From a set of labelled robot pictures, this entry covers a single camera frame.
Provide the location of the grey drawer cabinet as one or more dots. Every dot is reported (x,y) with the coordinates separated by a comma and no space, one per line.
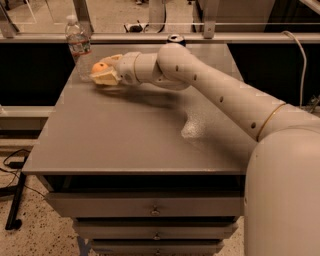
(141,139)

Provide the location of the bottom grey drawer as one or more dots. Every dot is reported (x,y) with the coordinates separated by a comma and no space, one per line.
(157,248)

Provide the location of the metal railing frame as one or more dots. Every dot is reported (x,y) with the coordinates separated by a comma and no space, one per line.
(115,21)

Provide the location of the blue soda can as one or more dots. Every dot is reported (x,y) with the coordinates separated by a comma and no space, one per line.
(176,38)

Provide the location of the grey drawer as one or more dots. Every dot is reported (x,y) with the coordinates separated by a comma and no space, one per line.
(144,204)
(157,248)
(156,229)

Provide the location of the black stand leg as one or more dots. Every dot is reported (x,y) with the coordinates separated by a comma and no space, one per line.
(13,223)

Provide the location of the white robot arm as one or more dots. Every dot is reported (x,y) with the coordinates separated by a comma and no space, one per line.
(282,190)

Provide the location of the top grey drawer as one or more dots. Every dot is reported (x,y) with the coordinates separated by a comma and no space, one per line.
(144,204)

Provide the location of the orange fruit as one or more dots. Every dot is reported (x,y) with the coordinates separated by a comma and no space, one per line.
(98,67)

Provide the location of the middle grey drawer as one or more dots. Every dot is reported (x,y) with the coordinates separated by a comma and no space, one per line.
(156,229)

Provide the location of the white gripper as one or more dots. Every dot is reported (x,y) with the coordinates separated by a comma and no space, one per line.
(126,69)

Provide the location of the clear plastic water bottle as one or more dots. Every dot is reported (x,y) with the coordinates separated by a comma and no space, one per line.
(79,44)

